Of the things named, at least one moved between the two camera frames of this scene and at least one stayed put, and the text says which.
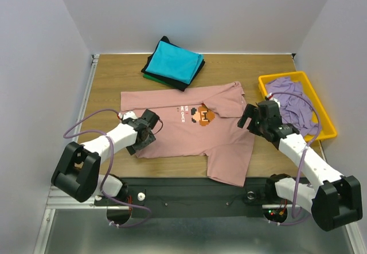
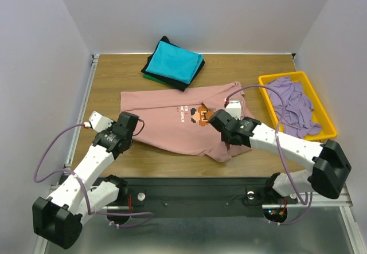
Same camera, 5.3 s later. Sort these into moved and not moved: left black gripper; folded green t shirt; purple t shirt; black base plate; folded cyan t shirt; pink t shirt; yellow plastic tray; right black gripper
Moved: pink t shirt; right black gripper; left black gripper
Not moved: folded cyan t shirt; folded green t shirt; black base plate; purple t shirt; yellow plastic tray
